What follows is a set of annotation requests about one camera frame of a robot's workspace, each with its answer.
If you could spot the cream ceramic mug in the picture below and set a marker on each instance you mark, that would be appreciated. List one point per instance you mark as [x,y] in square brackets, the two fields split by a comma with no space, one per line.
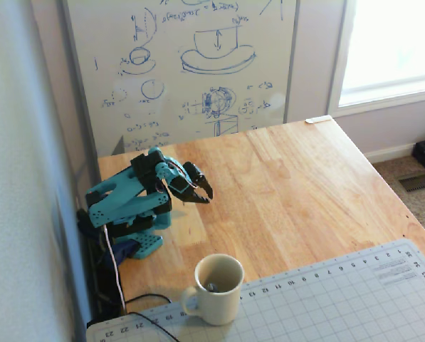
[217,303]

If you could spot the small white strip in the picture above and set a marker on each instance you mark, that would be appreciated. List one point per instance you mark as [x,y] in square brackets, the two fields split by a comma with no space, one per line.
[317,119]

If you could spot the grey cutting mat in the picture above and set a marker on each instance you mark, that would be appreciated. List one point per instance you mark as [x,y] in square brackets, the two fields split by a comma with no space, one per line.
[322,303]

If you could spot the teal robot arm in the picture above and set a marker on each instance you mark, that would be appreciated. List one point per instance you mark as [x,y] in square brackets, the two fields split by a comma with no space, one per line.
[126,199]

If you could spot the whiteboard with blue drawings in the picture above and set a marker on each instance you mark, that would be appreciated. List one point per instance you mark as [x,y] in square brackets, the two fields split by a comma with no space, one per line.
[183,71]

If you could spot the white framed window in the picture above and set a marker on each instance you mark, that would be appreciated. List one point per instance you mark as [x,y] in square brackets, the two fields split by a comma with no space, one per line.
[393,50]

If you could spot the dark blue pen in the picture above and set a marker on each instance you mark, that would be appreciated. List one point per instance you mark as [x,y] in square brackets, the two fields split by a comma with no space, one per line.
[212,287]

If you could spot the black teal gripper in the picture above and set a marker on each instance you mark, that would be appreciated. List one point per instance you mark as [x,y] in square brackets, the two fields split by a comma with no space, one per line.
[194,185]

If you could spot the brown floor vent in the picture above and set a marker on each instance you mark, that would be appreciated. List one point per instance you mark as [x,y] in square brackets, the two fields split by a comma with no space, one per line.
[420,182]

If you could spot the blue clamp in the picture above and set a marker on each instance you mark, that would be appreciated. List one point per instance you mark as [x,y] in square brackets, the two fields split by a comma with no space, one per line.
[121,251]

